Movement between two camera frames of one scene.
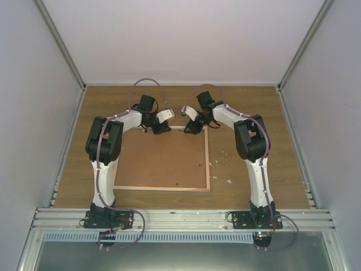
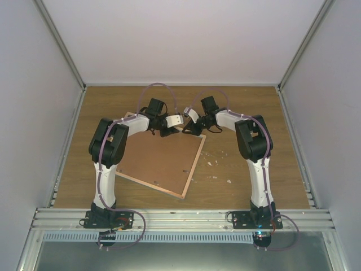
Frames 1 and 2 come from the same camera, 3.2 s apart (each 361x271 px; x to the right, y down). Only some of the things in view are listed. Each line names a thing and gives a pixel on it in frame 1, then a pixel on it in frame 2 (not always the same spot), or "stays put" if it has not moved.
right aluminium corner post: x=324 y=9 stays put
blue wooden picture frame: x=207 y=189 to x=127 y=114
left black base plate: x=108 y=219 stays put
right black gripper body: x=198 y=128 stays put
